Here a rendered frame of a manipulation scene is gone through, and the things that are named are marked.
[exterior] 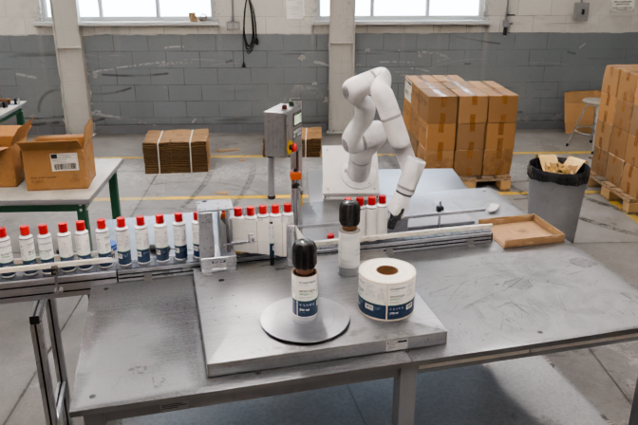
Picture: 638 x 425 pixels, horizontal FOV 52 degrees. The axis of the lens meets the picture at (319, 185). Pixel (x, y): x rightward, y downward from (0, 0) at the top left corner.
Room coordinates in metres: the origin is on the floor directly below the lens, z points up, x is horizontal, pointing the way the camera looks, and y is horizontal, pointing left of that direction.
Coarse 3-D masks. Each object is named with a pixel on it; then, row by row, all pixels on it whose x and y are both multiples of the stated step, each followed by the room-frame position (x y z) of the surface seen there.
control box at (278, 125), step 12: (276, 108) 2.65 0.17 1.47; (288, 108) 2.65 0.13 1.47; (300, 108) 2.71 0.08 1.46; (264, 120) 2.60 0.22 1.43; (276, 120) 2.58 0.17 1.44; (288, 120) 2.59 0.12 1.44; (264, 132) 2.61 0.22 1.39; (276, 132) 2.59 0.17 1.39; (288, 132) 2.59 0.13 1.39; (276, 144) 2.59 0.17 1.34; (288, 144) 2.58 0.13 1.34; (300, 144) 2.71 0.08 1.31; (276, 156) 2.59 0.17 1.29; (288, 156) 2.59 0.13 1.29
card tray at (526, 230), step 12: (504, 216) 2.97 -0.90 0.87; (516, 216) 2.98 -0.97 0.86; (528, 216) 3.00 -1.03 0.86; (492, 228) 2.91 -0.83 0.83; (504, 228) 2.91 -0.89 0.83; (516, 228) 2.91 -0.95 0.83; (528, 228) 2.91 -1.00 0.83; (540, 228) 2.91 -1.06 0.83; (552, 228) 2.85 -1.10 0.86; (504, 240) 2.77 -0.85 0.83; (516, 240) 2.70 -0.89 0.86; (528, 240) 2.71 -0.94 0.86; (540, 240) 2.73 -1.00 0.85; (552, 240) 2.74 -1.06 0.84
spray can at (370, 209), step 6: (372, 198) 2.65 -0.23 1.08; (372, 204) 2.65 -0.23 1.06; (366, 210) 2.65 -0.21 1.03; (372, 210) 2.64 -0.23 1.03; (366, 216) 2.65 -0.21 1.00; (372, 216) 2.64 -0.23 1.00; (366, 222) 2.65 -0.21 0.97; (372, 222) 2.64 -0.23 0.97; (366, 228) 2.65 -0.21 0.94; (372, 228) 2.64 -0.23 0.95; (366, 234) 2.65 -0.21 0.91; (372, 234) 2.64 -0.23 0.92; (372, 240) 2.64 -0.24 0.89
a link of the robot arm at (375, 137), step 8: (376, 120) 3.17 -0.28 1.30; (368, 128) 3.12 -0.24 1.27; (376, 128) 3.12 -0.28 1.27; (368, 136) 3.10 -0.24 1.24; (376, 136) 3.11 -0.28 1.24; (384, 136) 3.13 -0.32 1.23; (368, 144) 3.10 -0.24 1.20; (376, 144) 3.13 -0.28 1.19; (360, 152) 3.20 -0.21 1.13; (368, 152) 3.19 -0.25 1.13; (352, 160) 3.23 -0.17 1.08; (360, 160) 3.19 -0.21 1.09; (368, 160) 3.21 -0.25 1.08
